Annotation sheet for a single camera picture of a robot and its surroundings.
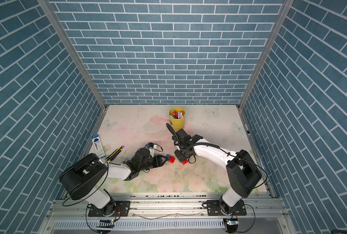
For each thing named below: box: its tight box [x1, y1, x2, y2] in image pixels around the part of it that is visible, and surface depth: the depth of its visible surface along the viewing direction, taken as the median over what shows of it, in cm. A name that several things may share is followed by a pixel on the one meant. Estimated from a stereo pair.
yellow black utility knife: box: [104, 145, 125, 162], surface depth 96 cm
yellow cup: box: [169, 106, 186, 130], surface depth 101 cm
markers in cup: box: [169, 110, 185, 119], surface depth 101 cm
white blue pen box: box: [91, 134, 106, 158], surface depth 98 cm
